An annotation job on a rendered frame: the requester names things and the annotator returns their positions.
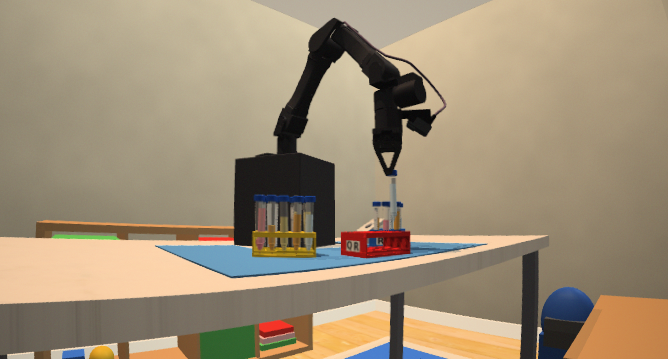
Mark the blue tube rack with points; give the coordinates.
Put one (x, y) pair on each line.
(379, 241)

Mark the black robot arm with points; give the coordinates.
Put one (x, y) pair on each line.
(409, 89)

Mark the red rack with round wells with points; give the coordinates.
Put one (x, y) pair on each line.
(355, 244)

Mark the light blue mat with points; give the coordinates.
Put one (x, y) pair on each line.
(241, 264)

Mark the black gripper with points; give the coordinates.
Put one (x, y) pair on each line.
(386, 145)

